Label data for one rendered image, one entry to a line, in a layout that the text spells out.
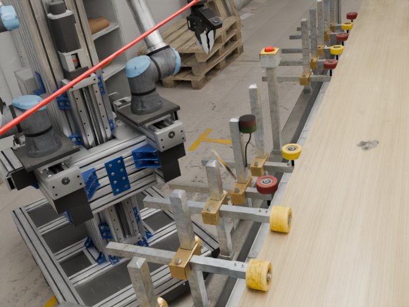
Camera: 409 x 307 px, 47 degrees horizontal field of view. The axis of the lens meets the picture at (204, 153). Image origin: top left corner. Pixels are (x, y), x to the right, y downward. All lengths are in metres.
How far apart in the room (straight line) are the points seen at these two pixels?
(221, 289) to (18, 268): 1.84
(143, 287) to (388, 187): 0.93
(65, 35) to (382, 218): 1.38
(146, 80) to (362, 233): 1.13
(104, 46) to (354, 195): 3.61
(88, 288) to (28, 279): 0.66
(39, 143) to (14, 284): 1.34
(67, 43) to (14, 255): 1.74
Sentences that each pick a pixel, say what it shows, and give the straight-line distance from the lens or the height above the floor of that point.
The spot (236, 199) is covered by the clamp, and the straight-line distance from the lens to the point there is 1.80.
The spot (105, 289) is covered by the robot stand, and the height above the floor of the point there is 0.21.
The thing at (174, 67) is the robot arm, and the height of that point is 1.19.
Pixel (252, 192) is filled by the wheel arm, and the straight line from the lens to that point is 1.80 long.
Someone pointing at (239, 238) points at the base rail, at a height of 0.70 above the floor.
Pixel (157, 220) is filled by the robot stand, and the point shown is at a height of 0.21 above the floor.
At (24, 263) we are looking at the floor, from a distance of 3.27.
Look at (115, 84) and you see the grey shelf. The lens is 5.00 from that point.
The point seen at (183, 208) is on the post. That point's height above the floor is 1.12.
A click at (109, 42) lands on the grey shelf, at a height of 0.71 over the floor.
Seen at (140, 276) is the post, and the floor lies 1.11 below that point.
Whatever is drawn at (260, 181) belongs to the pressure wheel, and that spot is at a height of 0.91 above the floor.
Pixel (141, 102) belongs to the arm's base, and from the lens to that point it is 2.15.
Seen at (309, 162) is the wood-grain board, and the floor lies 0.90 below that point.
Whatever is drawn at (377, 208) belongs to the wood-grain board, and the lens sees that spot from 1.64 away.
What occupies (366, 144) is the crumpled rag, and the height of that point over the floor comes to 0.91.
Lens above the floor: 1.89
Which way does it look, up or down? 29 degrees down
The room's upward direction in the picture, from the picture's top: 10 degrees counter-clockwise
